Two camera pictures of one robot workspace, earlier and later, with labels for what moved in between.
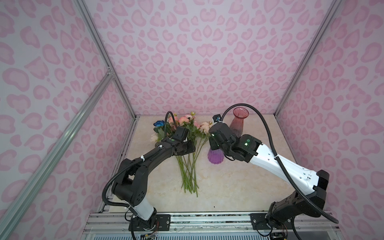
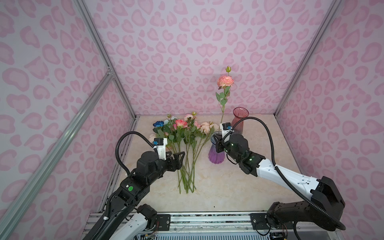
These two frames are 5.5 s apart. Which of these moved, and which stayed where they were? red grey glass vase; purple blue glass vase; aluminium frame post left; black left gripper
Moved: black left gripper
Stayed: aluminium frame post left; purple blue glass vase; red grey glass vase
